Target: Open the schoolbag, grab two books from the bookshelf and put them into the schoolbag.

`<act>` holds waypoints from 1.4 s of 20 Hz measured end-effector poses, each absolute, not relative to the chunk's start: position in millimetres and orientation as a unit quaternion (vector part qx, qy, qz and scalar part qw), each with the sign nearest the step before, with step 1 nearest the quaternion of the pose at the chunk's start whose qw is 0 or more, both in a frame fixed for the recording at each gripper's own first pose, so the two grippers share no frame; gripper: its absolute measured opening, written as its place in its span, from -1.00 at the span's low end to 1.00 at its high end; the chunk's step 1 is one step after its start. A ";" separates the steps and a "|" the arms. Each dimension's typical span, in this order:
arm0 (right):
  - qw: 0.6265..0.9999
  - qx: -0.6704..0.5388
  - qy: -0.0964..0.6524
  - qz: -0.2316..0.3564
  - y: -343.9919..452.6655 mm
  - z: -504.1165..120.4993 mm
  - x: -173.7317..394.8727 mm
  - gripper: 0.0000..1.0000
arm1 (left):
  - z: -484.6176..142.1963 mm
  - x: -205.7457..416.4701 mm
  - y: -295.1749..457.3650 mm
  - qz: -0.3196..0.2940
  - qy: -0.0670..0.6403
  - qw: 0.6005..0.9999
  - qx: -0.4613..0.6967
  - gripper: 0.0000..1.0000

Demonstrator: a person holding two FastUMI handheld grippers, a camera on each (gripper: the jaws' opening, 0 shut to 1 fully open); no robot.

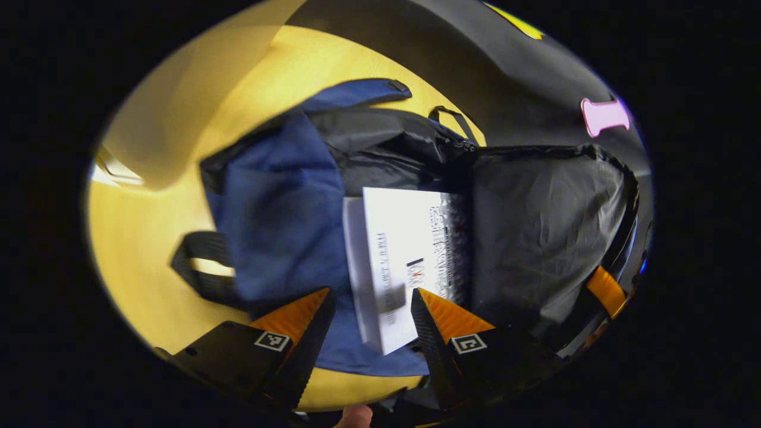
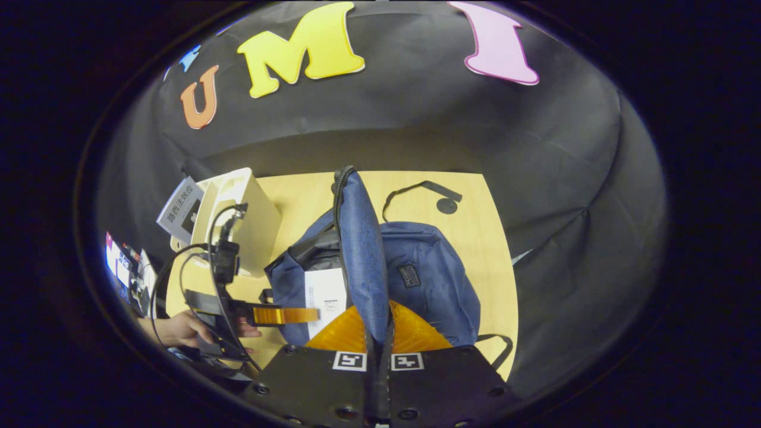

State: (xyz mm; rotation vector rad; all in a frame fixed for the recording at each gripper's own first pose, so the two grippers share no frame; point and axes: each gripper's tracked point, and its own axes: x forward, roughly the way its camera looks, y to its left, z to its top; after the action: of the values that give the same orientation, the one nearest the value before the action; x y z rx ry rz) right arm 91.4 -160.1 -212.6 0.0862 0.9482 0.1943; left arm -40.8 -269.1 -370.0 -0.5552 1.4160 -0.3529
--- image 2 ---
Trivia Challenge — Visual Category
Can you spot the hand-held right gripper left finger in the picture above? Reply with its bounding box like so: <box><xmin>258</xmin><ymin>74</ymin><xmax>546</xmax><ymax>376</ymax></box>
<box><xmin>241</xmin><ymin>304</ymin><xmax>381</xmax><ymax>428</ymax></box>

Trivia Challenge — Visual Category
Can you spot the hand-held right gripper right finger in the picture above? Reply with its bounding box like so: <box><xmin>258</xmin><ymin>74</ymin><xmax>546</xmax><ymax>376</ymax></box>
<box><xmin>380</xmin><ymin>300</ymin><xmax>524</xmax><ymax>428</ymax></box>

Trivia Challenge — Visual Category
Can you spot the white cover book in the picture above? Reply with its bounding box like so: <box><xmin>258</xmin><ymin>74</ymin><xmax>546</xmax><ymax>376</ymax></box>
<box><xmin>304</xmin><ymin>267</ymin><xmax>348</xmax><ymax>339</ymax></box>

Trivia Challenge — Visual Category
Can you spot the white bookshelf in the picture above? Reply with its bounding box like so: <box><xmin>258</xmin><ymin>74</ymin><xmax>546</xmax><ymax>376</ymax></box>
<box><xmin>169</xmin><ymin>168</ymin><xmax>283</xmax><ymax>280</ymax></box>

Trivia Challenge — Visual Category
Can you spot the grey book with dark picture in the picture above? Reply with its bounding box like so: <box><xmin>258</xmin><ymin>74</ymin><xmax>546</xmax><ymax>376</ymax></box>
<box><xmin>156</xmin><ymin>177</ymin><xmax>205</xmax><ymax>246</ymax></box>

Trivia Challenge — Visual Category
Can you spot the blue schoolbag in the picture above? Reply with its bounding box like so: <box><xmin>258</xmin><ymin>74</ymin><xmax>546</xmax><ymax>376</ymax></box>
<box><xmin>260</xmin><ymin>165</ymin><xmax>515</xmax><ymax>372</ymax></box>

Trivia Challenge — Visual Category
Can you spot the lit computer screen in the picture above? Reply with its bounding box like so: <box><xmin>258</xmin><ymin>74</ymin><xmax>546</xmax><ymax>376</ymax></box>
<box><xmin>105</xmin><ymin>232</ymin><xmax>143</xmax><ymax>298</ymax></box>

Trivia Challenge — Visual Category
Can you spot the black camera cable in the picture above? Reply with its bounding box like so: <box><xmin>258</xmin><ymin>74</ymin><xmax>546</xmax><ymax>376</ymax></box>
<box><xmin>149</xmin><ymin>244</ymin><xmax>210</xmax><ymax>348</ymax></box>

